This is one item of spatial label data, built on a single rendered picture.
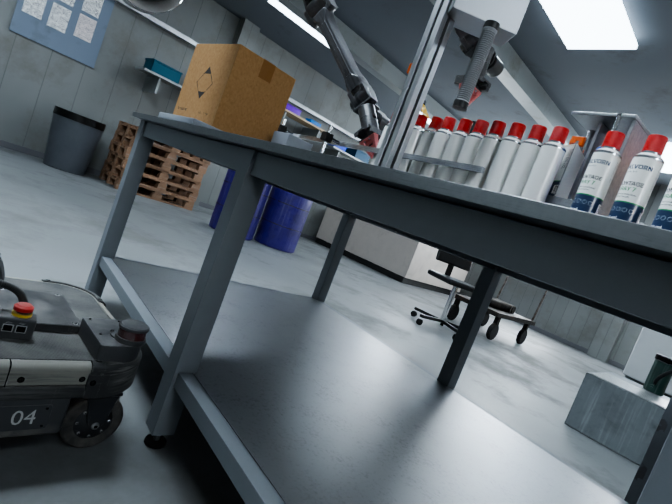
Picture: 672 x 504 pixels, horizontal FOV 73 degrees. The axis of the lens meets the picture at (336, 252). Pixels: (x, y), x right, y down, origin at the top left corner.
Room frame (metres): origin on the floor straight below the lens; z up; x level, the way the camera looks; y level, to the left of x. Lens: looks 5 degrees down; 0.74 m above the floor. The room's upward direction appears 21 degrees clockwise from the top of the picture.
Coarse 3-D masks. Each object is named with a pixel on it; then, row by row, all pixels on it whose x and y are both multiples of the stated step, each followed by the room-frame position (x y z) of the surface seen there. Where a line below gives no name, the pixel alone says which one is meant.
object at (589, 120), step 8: (576, 112) 1.07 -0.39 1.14; (584, 112) 1.05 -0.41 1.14; (592, 112) 1.04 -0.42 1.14; (584, 120) 1.08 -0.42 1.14; (592, 120) 1.06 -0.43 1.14; (600, 120) 1.05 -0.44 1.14; (608, 120) 1.03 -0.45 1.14; (624, 120) 1.00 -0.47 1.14; (632, 120) 0.99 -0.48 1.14; (640, 120) 0.99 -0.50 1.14; (592, 128) 1.11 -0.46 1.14; (608, 128) 1.07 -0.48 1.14; (624, 128) 1.04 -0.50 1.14
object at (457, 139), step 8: (464, 120) 1.22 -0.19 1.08; (464, 128) 1.21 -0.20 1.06; (456, 136) 1.21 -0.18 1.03; (464, 136) 1.20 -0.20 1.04; (448, 144) 1.22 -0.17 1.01; (456, 144) 1.21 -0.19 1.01; (448, 152) 1.21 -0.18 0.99; (456, 152) 1.20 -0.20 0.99; (448, 160) 1.21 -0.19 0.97; (456, 160) 1.21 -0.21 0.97; (440, 168) 1.22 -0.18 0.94; (448, 168) 1.21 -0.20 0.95; (440, 176) 1.21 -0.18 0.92; (448, 176) 1.21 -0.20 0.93
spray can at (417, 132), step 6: (420, 114) 1.33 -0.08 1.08; (420, 120) 1.33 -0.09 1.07; (426, 120) 1.33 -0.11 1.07; (414, 126) 1.33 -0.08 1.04; (420, 126) 1.33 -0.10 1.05; (414, 132) 1.32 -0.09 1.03; (420, 132) 1.32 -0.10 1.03; (414, 138) 1.32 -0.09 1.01; (420, 138) 1.32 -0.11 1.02; (408, 144) 1.32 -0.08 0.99; (414, 144) 1.32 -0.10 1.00; (408, 150) 1.32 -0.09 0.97; (414, 150) 1.32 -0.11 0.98; (402, 162) 1.32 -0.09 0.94; (408, 162) 1.32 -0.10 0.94; (402, 168) 1.32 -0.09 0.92; (408, 168) 1.32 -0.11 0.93
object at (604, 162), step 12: (612, 132) 0.94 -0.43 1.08; (612, 144) 0.93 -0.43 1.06; (600, 156) 0.93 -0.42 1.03; (612, 156) 0.92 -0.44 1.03; (588, 168) 0.94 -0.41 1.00; (600, 168) 0.92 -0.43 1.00; (612, 168) 0.92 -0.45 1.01; (588, 180) 0.93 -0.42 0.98; (600, 180) 0.92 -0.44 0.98; (588, 192) 0.92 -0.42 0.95; (600, 192) 0.92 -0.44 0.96; (576, 204) 0.93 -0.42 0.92; (588, 204) 0.92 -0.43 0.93; (600, 204) 0.93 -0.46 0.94
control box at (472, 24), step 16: (464, 0) 1.12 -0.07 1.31; (480, 0) 1.13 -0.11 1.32; (496, 0) 1.13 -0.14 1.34; (512, 0) 1.13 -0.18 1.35; (528, 0) 1.14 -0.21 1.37; (464, 16) 1.14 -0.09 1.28; (480, 16) 1.13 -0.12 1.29; (496, 16) 1.13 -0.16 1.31; (512, 16) 1.14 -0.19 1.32; (480, 32) 1.19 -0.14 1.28; (512, 32) 1.14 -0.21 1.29
